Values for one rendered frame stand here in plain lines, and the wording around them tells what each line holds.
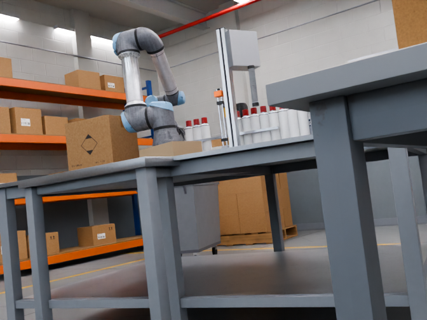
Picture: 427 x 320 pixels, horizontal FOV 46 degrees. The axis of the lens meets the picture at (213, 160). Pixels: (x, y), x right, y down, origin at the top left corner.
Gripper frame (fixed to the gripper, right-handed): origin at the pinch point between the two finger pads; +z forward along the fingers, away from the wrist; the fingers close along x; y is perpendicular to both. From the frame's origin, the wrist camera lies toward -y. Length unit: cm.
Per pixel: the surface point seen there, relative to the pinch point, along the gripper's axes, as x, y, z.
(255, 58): -64, -7, -9
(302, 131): -60, -2, 36
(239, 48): -62, -14, -15
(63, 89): 193, 233, -255
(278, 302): -22, -61, 98
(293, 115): -61, -2, 27
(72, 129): 31, -42, -34
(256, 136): -38.9, -2.6, 22.8
